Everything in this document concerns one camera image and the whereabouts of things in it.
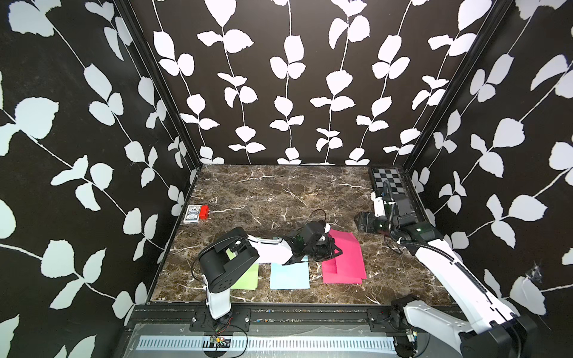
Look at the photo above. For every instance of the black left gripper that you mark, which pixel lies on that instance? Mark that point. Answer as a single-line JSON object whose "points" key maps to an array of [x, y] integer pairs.
{"points": [[329, 247]]}

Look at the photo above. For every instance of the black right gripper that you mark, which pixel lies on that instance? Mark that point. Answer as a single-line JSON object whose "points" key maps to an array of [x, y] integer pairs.
{"points": [[370, 217]]}

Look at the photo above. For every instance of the light blue paper sheet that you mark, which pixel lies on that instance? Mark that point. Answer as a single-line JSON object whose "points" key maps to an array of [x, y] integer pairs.
{"points": [[295, 276]]}

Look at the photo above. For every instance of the pink paper sheet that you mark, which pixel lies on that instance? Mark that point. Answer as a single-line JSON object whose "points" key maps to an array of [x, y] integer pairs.
{"points": [[351, 261], [330, 275]]}

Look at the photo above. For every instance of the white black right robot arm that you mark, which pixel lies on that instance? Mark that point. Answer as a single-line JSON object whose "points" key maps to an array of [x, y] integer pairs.
{"points": [[489, 327]]}

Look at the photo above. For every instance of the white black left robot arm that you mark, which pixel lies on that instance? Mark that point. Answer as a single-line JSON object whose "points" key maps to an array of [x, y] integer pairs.
{"points": [[227, 259]]}

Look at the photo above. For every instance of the black white chessboard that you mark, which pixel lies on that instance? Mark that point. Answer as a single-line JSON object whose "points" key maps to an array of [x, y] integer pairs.
{"points": [[397, 179]]}

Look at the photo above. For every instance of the playing card box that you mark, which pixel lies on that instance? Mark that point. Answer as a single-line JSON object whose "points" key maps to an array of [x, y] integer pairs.
{"points": [[195, 214]]}

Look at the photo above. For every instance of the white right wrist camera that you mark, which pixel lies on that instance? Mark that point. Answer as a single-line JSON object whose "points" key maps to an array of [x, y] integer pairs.
{"points": [[394, 208]]}

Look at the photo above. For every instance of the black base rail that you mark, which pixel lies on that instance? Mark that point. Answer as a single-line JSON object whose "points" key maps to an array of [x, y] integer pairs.
{"points": [[196, 316]]}

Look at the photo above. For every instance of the white slotted cable duct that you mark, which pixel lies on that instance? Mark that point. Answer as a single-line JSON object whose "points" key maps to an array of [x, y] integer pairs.
{"points": [[382, 345]]}

